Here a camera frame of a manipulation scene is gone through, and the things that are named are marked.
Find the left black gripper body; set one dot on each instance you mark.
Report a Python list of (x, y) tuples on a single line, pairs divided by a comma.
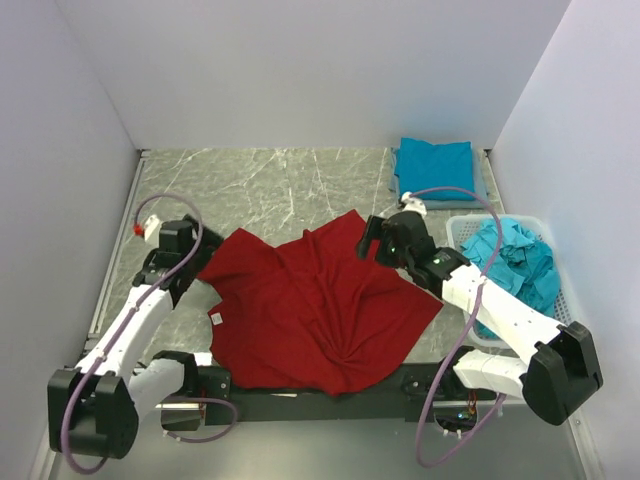
[(197, 263)]

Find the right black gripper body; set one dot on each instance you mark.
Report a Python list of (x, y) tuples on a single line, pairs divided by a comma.
[(394, 256)]

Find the red t shirt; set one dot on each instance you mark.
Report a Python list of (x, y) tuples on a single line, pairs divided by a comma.
[(311, 314)]

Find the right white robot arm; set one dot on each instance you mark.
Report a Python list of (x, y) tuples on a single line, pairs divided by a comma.
[(554, 369)]

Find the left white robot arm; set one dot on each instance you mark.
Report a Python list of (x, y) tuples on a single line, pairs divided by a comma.
[(96, 406)]

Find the white plastic basket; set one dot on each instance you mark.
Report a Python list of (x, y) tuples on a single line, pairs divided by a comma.
[(459, 228)]

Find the folded blue t shirt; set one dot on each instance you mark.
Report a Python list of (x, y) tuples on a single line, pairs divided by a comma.
[(422, 165)]

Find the crumpled teal t shirt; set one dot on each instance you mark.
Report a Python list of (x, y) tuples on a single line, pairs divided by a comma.
[(524, 267)]

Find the black base beam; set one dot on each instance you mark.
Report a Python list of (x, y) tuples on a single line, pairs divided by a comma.
[(310, 400)]

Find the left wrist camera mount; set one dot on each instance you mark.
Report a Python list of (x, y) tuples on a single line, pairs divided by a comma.
[(149, 231)]

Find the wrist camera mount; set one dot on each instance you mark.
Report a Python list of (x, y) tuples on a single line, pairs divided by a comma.
[(149, 231), (409, 203)]

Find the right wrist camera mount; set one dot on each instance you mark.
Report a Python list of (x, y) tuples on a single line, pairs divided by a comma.
[(409, 203)]

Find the aluminium frame rail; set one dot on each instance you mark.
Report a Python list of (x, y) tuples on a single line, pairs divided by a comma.
[(100, 402)]

